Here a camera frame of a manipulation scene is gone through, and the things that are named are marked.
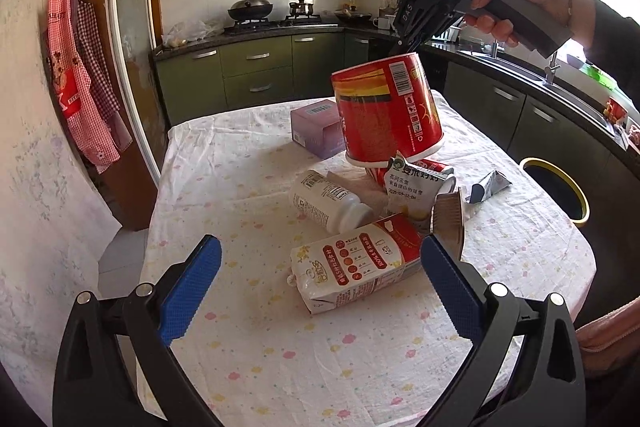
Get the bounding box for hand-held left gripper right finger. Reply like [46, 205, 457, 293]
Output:
[420, 234, 587, 427]

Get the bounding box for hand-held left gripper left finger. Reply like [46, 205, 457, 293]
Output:
[52, 234, 223, 427]

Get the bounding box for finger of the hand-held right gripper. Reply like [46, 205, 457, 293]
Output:
[407, 4, 463, 54]
[391, 0, 431, 55]

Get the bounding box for red instant noodle cup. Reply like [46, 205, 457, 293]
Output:
[331, 53, 445, 168]

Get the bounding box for red and white milk carton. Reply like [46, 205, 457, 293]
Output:
[286, 213, 432, 315]

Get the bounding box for white and yellow snack bag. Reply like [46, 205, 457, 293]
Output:
[385, 152, 457, 220]

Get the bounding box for silver and blue wrapper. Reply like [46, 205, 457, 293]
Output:
[465, 169, 512, 205]

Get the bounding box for purple cardboard box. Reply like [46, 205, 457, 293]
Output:
[290, 101, 349, 159]

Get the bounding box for white plastic bottle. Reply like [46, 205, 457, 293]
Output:
[289, 170, 376, 233]

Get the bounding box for yellow rimmed trash bin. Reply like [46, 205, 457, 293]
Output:
[519, 157, 591, 228]

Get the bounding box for person's right forearm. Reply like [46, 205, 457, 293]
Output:
[569, 0, 640, 75]

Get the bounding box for straight steel faucet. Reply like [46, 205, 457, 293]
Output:
[542, 52, 561, 85]

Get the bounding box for green sink cabinets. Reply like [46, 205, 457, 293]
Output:
[442, 57, 640, 228]

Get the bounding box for black gas stove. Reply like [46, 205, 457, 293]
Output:
[222, 14, 323, 34]

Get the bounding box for green lower kitchen cabinets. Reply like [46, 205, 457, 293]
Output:
[152, 32, 371, 128]

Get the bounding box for black wok with lid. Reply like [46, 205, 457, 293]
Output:
[227, 0, 275, 22]

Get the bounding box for pink cloth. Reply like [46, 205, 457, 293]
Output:
[575, 302, 640, 380]

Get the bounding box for green plastic item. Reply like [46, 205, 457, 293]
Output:
[580, 62, 617, 88]

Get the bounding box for red small box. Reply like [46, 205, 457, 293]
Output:
[602, 97, 627, 122]

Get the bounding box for clear plastic bag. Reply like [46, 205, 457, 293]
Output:
[161, 19, 223, 48]

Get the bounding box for glass sliding door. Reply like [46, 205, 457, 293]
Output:
[107, 0, 171, 230]

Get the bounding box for red checked apron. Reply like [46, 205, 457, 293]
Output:
[46, 0, 121, 172]
[52, 0, 133, 152]

